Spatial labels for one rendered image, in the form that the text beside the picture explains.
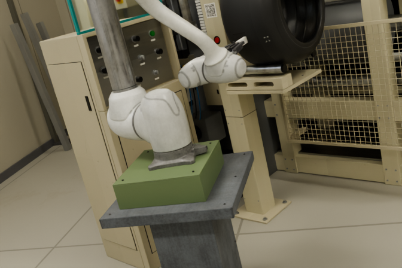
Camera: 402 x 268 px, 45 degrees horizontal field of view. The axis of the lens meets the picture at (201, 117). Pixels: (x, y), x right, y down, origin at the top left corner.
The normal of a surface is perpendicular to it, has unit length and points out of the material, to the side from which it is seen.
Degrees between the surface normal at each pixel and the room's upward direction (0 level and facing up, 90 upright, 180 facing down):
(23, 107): 90
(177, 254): 90
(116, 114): 87
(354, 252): 0
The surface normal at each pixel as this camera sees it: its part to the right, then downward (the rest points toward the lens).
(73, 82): -0.65, 0.35
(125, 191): -0.24, 0.32
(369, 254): -0.22, -0.94
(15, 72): 0.95, -0.14
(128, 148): 0.72, 0.03
